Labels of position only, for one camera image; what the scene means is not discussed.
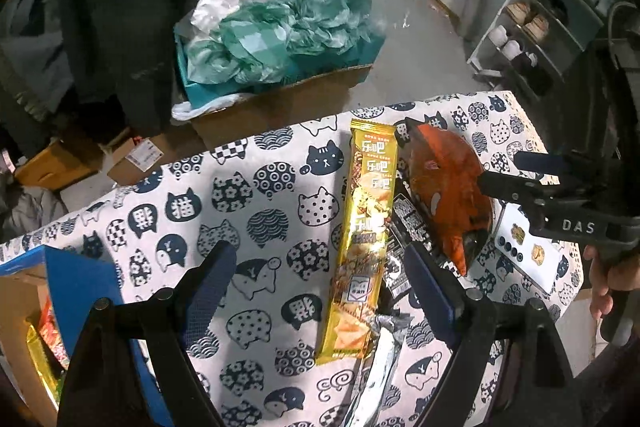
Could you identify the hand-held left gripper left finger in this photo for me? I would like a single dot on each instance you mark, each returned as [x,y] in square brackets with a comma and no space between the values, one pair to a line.
[210,292]

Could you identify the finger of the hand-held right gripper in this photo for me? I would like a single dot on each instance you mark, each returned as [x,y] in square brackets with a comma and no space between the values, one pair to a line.
[505,187]
[540,162]

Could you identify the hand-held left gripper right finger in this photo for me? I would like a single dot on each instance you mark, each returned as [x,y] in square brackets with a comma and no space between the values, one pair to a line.
[430,297]

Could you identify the orange red snack bag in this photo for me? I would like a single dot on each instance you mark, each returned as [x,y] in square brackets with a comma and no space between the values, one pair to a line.
[445,187]

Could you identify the long yellow snack packet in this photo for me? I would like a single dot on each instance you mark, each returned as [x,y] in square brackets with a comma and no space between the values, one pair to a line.
[365,227]

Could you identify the cardboard box with blue rim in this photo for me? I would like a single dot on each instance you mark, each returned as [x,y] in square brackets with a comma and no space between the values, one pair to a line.
[75,272]

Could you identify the orange snack packet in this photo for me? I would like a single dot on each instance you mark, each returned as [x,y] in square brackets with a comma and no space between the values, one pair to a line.
[52,332]

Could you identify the gold snack packet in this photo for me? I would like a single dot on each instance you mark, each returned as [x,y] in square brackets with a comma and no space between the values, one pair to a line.
[42,367]

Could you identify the person's right hand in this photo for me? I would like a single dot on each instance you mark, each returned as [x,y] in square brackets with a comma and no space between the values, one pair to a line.
[600,279]

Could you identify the black snack packet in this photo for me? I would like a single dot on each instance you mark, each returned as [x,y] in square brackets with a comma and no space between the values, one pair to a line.
[406,227]

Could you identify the silver snack packet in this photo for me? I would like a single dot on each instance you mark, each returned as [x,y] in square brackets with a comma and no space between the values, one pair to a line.
[380,372]

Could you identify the cat print tablecloth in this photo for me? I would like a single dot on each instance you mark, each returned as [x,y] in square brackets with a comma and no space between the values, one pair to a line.
[225,187]

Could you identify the grey shoe rack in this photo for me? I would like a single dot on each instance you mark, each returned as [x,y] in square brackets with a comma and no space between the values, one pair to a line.
[565,32]

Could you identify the group of shoes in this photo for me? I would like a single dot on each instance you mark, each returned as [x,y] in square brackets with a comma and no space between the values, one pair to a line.
[530,24]

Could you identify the small labelled cardboard box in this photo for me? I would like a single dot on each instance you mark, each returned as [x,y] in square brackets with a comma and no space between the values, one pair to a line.
[140,157]

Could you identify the crumpled grey fabric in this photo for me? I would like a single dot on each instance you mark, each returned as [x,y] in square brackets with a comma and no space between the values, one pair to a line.
[35,212]

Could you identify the large cardboard box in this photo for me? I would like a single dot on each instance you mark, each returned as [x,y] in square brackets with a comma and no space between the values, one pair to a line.
[280,107]

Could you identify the yellowish cardboard box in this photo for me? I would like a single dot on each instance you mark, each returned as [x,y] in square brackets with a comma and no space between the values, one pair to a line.
[55,164]

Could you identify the green plastic bags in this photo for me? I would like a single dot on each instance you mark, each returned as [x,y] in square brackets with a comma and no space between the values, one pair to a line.
[280,32]

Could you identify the grey hanging garment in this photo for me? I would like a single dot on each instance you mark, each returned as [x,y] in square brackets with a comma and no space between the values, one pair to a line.
[30,72]

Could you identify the white plastic bag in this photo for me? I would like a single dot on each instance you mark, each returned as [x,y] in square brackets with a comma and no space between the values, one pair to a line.
[225,2]

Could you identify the black hanging jacket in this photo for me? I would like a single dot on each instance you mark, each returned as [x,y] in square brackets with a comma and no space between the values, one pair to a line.
[130,7]

